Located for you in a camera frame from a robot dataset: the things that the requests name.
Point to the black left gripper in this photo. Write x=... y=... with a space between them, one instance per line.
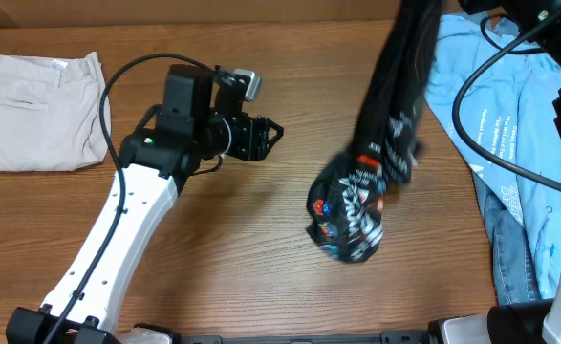
x=251 y=142

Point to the black patterned cycling jersey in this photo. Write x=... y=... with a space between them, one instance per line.
x=346 y=199

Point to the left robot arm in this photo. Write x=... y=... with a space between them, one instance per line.
x=200 y=118

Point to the folded beige trousers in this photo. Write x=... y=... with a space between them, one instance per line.
x=49 y=113

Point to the light blue t-shirt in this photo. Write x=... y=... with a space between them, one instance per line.
x=509 y=112

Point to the blue denim jeans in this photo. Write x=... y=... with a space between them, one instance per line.
x=512 y=268

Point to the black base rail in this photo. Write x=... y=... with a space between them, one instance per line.
x=285 y=339

